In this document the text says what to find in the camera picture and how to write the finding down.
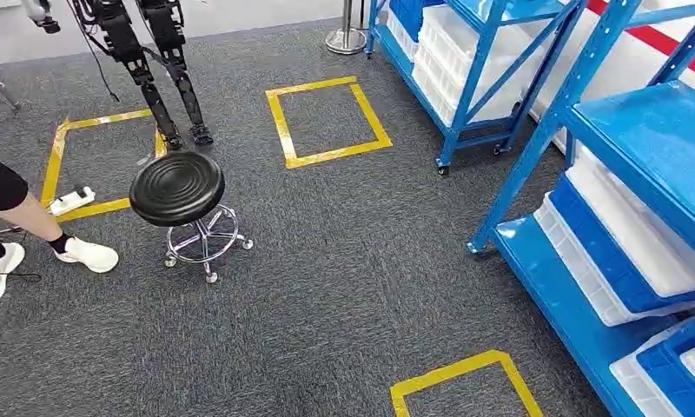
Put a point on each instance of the pale humanoid robot arm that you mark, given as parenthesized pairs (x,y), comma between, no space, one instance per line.
(34,11)

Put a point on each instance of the yellow floor tape square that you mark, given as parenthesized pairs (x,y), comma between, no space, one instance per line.
(282,126)
(445,373)

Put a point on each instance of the black round stool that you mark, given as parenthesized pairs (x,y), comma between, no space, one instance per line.
(178,187)

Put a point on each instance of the blue metal shelf rack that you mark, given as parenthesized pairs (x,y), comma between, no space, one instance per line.
(641,132)
(469,86)

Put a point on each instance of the black humanoid robot leg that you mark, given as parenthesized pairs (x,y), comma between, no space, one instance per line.
(163,29)
(123,40)

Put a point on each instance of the white power strip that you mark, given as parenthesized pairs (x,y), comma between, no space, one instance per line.
(71,201)

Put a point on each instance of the red barrier belt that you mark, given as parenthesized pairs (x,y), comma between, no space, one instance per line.
(652,39)

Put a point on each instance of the grey metal stand leg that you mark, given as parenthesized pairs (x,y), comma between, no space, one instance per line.
(2,89)

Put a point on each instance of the chrome barrier post base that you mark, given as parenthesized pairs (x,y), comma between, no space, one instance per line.
(346,40)

